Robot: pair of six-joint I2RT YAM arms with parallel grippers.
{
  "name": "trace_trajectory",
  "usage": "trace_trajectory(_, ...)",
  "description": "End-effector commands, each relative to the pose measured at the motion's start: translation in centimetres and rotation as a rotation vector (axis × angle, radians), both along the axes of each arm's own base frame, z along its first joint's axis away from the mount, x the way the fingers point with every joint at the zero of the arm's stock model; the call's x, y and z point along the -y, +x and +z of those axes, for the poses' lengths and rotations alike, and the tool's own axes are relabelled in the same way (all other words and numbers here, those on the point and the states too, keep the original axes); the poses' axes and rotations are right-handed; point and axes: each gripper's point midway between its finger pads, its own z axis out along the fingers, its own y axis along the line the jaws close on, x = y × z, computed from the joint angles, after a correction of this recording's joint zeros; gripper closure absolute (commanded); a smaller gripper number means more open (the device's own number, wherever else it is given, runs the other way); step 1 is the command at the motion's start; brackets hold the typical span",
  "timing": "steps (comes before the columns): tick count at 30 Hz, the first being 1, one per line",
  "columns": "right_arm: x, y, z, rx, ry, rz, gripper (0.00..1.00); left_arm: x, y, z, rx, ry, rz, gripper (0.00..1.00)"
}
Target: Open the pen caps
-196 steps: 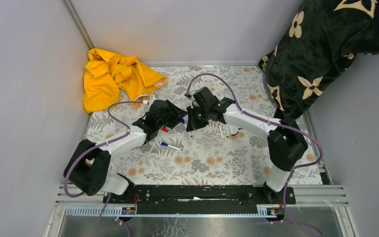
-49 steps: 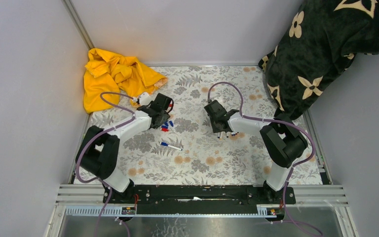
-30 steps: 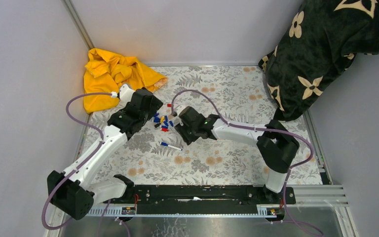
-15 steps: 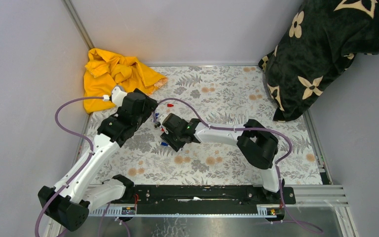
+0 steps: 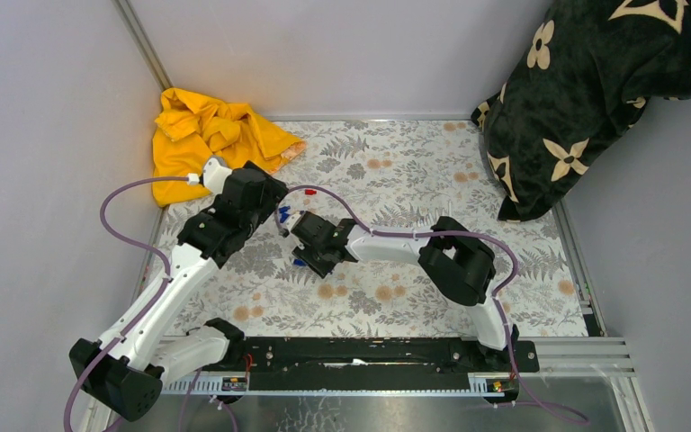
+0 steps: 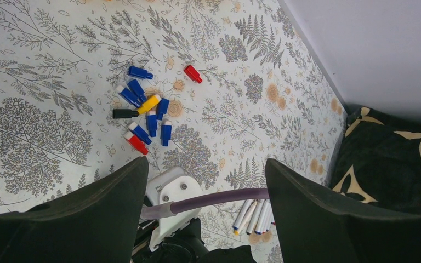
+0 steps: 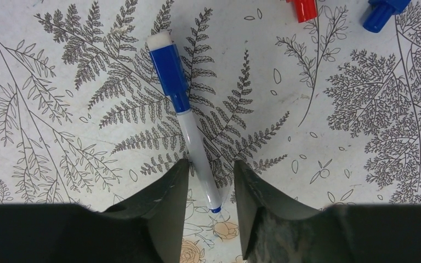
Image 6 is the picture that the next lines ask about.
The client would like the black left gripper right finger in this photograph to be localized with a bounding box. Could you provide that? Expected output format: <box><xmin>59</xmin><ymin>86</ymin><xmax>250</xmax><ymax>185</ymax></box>
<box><xmin>265</xmin><ymin>158</ymin><xmax>421</xmax><ymax>262</ymax></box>

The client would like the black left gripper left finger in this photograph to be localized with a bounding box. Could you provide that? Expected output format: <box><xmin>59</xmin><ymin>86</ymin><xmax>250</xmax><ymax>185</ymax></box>
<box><xmin>0</xmin><ymin>157</ymin><xmax>149</xmax><ymax>262</ymax></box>

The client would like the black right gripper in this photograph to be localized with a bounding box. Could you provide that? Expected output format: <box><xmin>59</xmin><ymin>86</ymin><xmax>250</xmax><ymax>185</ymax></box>
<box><xmin>130</xmin><ymin>196</ymin><xmax>258</xmax><ymax>263</ymax></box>

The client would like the white marker body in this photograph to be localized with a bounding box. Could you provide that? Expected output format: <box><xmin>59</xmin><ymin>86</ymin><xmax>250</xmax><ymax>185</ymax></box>
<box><xmin>232</xmin><ymin>199</ymin><xmax>253</xmax><ymax>231</ymax></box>

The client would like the red pen cap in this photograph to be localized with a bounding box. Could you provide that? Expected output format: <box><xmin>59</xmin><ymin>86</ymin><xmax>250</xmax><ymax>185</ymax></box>
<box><xmin>184</xmin><ymin>65</ymin><xmax>202</xmax><ymax>84</ymax></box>
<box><xmin>123</xmin><ymin>131</ymin><xmax>149</xmax><ymax>155</ymax></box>

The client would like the blue pen cap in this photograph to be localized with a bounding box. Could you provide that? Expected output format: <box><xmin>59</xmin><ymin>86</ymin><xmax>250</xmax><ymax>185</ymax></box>
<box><xmin>128</xmin><ymin>66</ymin><xmax>153</xmax><ymax>79</ymax></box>
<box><xmin>127</xmin><ymin>79</ymin><xmax>146</xmax><ymax>103</ymax></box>
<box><xmin>146</xmin><ymin>110</ymin><xmax>158</xmax><ymax>138</ymax></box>
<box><xmin>128</xmin><ymin>122</ymin><xmax>152</xmax><ymax>145</ymax></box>
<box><xmin>115</xmin><ymin>85</ymin><xmax>141</xmax><ymax>108</ymax></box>
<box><xmin>156</xmin><ymin>98</ymin><xmax>170</xmax><ymax>120</ymax></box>

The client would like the black pen cap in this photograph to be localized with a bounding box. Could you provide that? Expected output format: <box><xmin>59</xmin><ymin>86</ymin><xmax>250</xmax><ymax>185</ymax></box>
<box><xmin>112</xmin><ymin>108</ymin><xmax>140</xmax><ymax>119</ymax></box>

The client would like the yellow pen cap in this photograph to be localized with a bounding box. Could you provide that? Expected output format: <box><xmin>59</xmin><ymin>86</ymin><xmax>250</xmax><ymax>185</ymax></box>
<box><xmin>137</xmin><ymin>94</ymin><xmax>162</xmax><ymax>115</ymax></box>

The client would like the black floral blanket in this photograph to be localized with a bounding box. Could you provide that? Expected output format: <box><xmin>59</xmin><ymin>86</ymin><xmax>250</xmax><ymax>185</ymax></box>
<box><xmin>328</xmin><ymin>107</ymin><xmax>421</xmax><ymax>214</ymax></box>

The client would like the floral patterned table mat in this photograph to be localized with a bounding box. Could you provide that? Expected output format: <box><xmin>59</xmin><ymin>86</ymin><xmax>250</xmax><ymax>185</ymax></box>
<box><xmin>0</xmin><ymin>1</ymin><xmax>346</xmax><ymax>262</ymax></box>

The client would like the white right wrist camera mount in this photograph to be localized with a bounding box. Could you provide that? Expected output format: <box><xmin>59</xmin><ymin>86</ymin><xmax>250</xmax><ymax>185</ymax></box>
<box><xmin>145</xmin><ymin>166</ymin><xmax>206</xmax><ymax>253</ymax></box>

